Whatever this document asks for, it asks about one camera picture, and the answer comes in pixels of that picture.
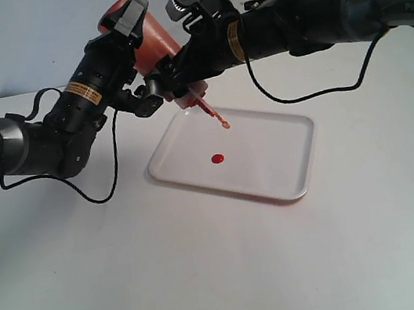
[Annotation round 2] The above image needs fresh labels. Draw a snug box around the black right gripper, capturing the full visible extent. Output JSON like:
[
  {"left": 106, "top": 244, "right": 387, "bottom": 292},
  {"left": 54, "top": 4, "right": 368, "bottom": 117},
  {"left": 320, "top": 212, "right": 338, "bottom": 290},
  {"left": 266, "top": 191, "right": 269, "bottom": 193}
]
[{"left": 154, "top": 5, "right": 245, "bottom": 99}]

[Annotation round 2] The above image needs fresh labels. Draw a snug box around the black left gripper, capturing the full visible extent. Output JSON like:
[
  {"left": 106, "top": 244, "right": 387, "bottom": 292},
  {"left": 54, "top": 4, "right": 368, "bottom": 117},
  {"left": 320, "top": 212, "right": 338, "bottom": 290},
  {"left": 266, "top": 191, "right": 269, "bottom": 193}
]
[{"left": 61, "top": 0, "right": 165, "bottom": 125}]

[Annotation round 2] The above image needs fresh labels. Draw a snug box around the red sauce squeeze bottle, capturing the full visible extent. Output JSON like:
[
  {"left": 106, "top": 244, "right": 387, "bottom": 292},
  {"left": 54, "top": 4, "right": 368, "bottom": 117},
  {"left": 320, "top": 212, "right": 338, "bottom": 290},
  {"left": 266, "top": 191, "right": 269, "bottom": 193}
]
[{"left": 93, "top": 0, "right": 232, "bottom": 149}]

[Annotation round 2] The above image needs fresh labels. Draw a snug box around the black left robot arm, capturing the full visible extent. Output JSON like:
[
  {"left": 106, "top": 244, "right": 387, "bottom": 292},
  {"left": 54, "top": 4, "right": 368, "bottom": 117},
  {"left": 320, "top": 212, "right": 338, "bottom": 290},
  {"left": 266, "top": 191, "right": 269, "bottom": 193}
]
[{"left": 0, "top": 0, "right": 164, "bottom": 179}]

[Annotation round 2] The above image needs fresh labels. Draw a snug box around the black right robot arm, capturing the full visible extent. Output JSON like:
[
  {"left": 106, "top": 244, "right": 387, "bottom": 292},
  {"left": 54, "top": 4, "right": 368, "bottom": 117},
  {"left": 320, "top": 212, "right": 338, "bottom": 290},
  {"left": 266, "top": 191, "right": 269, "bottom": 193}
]
[{"left": 136, "top": 0, "right": 414, "bottom": 118}]

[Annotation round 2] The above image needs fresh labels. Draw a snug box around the red sauce blob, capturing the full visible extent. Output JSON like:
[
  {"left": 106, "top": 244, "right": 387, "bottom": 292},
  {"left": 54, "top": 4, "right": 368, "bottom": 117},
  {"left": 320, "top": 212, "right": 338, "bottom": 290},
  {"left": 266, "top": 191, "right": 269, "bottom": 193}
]
[{"left": 211, "top": 154, "right": 225, "bottom": 164}]

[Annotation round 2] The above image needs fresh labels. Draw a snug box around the white rectangular plastic tray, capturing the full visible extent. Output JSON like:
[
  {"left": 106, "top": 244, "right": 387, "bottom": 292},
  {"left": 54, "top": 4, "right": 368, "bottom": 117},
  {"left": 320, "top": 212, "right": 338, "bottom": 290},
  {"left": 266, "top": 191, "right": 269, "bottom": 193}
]
[{"left": 148, "top": 108, "right": 315, "bottom": 202}]

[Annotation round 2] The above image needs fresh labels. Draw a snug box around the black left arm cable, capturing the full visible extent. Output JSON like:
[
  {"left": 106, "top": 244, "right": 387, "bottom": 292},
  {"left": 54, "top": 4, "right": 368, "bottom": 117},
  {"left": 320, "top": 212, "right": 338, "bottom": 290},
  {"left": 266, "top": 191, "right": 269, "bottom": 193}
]
[{"left": 0, "top": 77, "right": 136, "bottom": 221}]

